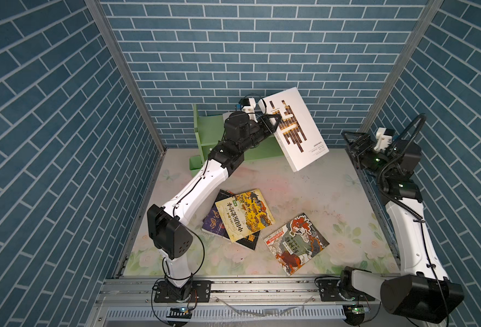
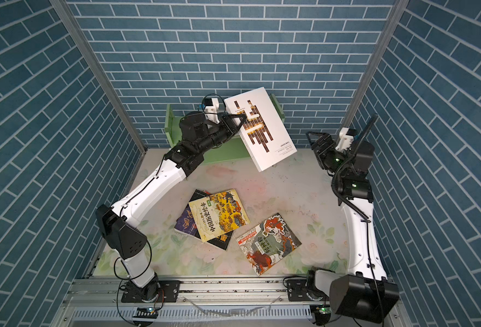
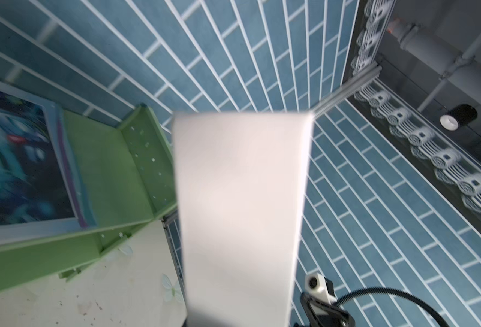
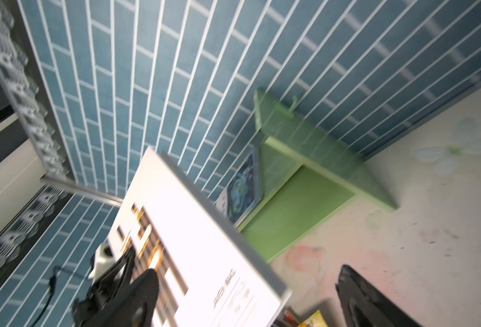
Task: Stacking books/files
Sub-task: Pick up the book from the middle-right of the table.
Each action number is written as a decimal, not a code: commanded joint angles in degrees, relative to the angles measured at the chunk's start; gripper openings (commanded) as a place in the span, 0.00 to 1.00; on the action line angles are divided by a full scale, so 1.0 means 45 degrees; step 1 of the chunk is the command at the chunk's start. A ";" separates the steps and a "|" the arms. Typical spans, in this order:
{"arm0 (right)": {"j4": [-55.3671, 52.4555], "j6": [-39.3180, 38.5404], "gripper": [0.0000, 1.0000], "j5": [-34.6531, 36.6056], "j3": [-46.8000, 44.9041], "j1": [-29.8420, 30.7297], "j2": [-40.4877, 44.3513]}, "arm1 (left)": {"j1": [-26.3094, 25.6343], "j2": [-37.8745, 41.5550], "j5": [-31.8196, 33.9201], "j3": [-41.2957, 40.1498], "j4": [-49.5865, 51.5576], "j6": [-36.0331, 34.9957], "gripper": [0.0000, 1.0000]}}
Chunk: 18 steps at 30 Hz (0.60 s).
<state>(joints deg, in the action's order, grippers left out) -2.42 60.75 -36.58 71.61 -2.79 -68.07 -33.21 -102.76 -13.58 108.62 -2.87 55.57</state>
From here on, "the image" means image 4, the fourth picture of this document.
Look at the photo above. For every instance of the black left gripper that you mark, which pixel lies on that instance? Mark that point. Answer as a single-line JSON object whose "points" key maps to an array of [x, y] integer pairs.
{"points": [[113, 281]]}

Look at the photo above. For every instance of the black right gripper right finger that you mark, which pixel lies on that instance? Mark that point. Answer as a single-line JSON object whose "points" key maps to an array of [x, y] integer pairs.
{"points": [[363, 304]]}

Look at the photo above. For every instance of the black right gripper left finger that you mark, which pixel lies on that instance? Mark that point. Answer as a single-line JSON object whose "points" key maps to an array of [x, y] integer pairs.
{"points": [[133, 306]]}

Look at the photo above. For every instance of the white book brown stripes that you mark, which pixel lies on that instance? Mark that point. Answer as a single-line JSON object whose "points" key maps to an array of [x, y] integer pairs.
{"points": [[208, 273]]}

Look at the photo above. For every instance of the blue galaxy cover book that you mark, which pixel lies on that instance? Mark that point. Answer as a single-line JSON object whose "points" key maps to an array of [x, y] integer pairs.
{"points": [[243, 193]]}

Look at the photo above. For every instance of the yellow illustrated history book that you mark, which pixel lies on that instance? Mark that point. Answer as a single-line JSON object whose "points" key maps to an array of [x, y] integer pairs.
{"points": [[314, 320]]}

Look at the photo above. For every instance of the green shelf rack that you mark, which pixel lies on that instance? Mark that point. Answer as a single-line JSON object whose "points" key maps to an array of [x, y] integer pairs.
{"points": [[306, 177]]}

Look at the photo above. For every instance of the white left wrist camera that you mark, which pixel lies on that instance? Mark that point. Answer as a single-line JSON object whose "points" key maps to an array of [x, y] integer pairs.
{"points": [[102, 261]]}

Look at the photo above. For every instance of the metal corner frame post left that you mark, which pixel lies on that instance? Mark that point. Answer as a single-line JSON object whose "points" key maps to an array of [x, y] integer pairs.
{"points": [[72, 187]]}

